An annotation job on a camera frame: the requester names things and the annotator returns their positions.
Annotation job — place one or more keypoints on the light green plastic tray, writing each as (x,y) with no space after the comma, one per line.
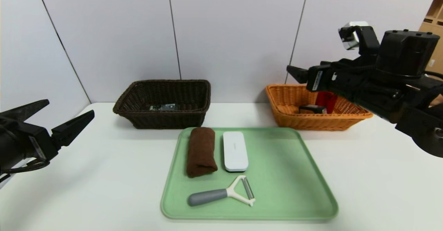
(277,189)

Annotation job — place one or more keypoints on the orange wicker basket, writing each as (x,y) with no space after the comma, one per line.
(294,120)

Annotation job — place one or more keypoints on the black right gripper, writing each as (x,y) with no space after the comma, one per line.
(317,78)

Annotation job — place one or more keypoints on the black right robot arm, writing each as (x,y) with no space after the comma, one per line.
(408,51)

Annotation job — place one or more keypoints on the brown towel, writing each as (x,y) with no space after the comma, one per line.
(200,151)

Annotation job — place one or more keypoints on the wooden cabinet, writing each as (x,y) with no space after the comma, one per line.
(437,2)

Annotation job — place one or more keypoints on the dark brown wicker basket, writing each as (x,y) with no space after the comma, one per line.
(162,120)

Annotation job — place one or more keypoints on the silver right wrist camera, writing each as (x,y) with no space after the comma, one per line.
(351,34)

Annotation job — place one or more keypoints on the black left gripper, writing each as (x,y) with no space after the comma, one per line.
(39,145)

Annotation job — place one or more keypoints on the white rectangular case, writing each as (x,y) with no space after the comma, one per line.
(235,151)

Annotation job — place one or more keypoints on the black chewing gum box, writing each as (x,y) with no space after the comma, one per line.
(311,109)

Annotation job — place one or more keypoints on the black pump bottle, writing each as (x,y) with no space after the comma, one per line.
(164,107)

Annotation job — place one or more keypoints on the red soda can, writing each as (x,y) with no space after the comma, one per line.
(327,101)

